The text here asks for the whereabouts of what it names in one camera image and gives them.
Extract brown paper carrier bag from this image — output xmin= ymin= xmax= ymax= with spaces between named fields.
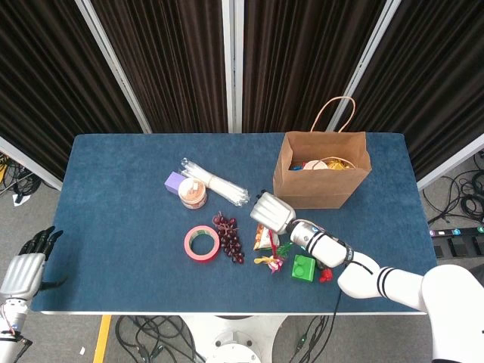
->
xmin=272 ymin=96 xmax=371 ymax=210

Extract white partition frame rail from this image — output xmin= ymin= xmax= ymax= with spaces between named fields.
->
xmin=415 ymin=142 xmax=484 ymax=191
xmin=0 ymin=135 xmax=64 ymax=191

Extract purple cube block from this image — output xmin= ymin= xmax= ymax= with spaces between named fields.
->
xmin=164 ymin=171 xmax=186 ymax=196

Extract blue table cloth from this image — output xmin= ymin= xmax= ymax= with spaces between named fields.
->
xmin=29 ymin=132 xmax=451 ymax=315

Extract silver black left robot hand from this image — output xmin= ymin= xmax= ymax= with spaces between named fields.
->
xmin=0 ymin=225 xmax=69 ymax=299

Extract green toy building brick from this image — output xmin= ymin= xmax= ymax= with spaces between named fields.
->
xmin=290 ymin=254 xmax=317 ymax=283

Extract red tape roll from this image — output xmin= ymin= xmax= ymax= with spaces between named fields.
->
xmin=184 ymin=225 xmax=221 ymax=262

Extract black cable green light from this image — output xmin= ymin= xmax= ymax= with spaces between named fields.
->
xmin=289 ymin=315 xmax=330 ymax=363

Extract white green snack packet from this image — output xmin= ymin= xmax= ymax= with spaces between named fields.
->
xmin=252 ymin=222 xmax=283 ymax=253

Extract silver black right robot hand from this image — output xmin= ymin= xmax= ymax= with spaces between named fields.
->
xmin=249 ymin=191 xmax=297 ymax=235

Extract yellow floor tape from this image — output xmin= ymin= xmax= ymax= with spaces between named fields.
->
xmin=92 ymin=315 xmax=113 ymax=363

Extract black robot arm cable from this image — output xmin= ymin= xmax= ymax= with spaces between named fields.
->
xmin=327 ymin=289 xmax=343 ymax=363

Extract white partition frame post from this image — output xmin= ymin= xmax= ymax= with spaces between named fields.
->
xmin=327 ymin=0 xmax=402 ymax=133
xmin=221 ymin=0 xmax=245 ymax=134
xmin=74 ymin=0 xmax=153 ymax=134

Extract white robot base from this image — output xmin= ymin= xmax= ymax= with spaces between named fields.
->
xmin=180 ymin=313 xmax=289 ymax=363

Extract dark corrugated partition panel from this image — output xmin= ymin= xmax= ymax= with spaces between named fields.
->
xmin=0 ymin=0 xmax=144 ymax=182
xmin=92 ymin=0 xmax=229 ymax=134
xmin=243 ymin=0 xmax=386 ymax=134
xmin=349 ymin=0 xmax=484 ymax=182

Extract purple plastic grape bunch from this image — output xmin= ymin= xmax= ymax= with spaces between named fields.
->
xmin=212 ymin=211 xmax=246 ymax=265

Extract bundle of wrapped straws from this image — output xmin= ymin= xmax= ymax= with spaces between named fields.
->
xmin=179 ymin=157 xmax=251 ymax=207

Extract black floor cables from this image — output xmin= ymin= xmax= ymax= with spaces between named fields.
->
xmin=114 ymin=315 xmax=207 ymax=363
xmin=422 ymin=150 xmax=484 ymax=228
xmin=0 ymin=150 xmax=42 ymax=201

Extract gold biscuit package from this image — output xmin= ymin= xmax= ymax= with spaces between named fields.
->
xmin=327 ymin=157 xmax=355 ymax=170

